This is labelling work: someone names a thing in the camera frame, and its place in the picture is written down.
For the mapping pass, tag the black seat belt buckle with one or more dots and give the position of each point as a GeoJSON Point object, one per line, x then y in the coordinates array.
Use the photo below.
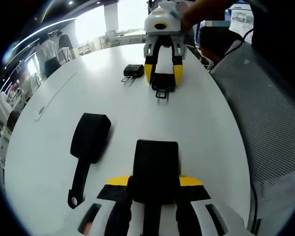
{"type": "Point", "coordinates": [156, 169]}
{"type": "Point", "coordinates": [91, 137]}

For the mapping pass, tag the display shelf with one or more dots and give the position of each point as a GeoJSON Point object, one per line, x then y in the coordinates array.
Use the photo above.
{"type": "Point", "coordinates": [5, 108]}

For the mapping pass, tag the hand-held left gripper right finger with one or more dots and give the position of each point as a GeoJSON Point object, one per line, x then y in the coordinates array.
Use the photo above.
{"type": "Point", "coordinates": [196, 196]}

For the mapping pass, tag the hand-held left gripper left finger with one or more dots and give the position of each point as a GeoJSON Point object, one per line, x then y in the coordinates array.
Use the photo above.
{"type": "Point", "coordinates": [113, 196]}

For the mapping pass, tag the person's right forearm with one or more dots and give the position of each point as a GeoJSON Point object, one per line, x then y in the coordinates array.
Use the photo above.
{"type": "Point", "coordinates": [204, 11]}

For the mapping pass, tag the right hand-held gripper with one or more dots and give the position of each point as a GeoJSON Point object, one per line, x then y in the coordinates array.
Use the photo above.
{"type": "Point", "coordinates": [157, 17]}

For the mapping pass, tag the metal seat belt tongue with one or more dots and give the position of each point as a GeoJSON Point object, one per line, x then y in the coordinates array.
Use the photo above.
{"type": "Point", "coordinates": [134, 70]}
{"type": "Point", "coordinates": [162, 81]}

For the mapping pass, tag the white office desk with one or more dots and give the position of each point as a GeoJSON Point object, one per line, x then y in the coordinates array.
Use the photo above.
{"type": "Point", "coordinates": [132, 38]}

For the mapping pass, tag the white office chair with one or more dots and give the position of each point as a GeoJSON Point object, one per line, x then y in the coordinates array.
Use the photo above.
{"type": "Point", "coordinates": [84, 46]}

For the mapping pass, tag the person's body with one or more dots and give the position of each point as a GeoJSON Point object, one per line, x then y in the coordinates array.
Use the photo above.
{"type": "Point", "coordinates": [273, 123]}

